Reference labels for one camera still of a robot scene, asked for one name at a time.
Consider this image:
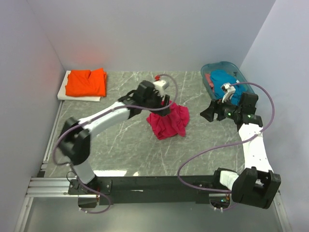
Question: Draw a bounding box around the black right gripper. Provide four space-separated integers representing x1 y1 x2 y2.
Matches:
200 95 241 122

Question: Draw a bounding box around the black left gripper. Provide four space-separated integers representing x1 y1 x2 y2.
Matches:
143 90 171 117

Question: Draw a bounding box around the pink t shirt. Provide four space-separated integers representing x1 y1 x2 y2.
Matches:
146 103 190 140

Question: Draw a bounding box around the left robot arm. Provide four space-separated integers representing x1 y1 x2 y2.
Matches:
57 80 170 194

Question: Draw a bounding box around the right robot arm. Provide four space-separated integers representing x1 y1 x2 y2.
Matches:
200 92 281 209

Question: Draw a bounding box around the blue t shirt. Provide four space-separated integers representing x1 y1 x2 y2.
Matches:
210 70 245 105

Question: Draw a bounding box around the salmon t shirt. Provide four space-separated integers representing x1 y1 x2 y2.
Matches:
205 73 214 92

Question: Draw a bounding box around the teal plastic basket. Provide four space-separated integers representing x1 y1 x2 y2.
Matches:
200 61 247 100

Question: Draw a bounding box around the orange folded t shirt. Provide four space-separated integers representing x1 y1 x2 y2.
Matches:
65 68 107 97

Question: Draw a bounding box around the white foam pad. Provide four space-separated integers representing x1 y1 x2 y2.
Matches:
57 71 101 102

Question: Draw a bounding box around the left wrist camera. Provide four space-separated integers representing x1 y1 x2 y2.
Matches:
153 80 169 92

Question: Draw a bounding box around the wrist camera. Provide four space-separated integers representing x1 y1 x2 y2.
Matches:
221 83 236 102
153 80 169 92

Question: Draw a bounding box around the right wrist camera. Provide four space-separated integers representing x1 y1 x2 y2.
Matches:
221 83 236 102

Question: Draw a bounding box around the aluminium frame rail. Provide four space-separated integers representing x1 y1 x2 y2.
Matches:
13 101 73 232

